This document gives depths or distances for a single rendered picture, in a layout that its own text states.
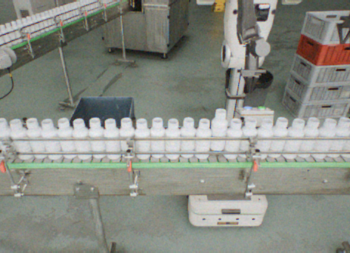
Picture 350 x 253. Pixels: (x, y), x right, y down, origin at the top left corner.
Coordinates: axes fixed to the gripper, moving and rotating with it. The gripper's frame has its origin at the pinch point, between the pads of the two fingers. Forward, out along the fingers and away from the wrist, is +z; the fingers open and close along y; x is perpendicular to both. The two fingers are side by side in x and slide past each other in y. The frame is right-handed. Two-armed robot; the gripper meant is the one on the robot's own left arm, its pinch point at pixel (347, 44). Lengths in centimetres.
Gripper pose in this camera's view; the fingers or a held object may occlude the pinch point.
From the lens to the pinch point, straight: 122.3
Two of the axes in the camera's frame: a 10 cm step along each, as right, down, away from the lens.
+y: -0.1, -5.4, 8.4
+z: 0.1, 8.4, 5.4
